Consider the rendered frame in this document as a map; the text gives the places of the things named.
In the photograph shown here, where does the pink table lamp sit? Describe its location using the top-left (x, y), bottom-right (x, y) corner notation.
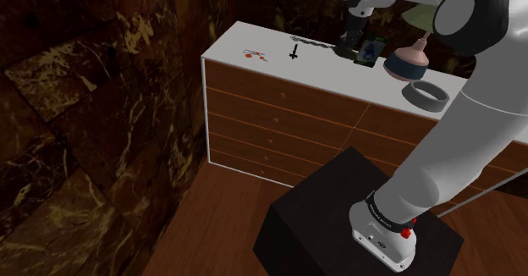
top-left (382, 3), bottom-right (439, 83)

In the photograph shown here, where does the green box with blue figure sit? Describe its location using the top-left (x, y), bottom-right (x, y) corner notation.
top-left (353, 34), bottom-right (388, 69)

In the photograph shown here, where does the grey ring-shaped bowl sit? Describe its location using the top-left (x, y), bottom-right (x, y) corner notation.
top-left (401, 80), bottom-right (450, 113)

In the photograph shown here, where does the black robot stand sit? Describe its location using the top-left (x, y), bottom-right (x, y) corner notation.
top-left (252, 146), bottom-right (465, 276)

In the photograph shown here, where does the brown chest of drawers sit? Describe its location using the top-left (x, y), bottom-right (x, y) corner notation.
top-left (200, 20), bottom-right (528, 218)

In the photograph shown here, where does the dark chain necklace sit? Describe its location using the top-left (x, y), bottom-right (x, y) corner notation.
top-left (295, 36), bottom-right (338, 50)

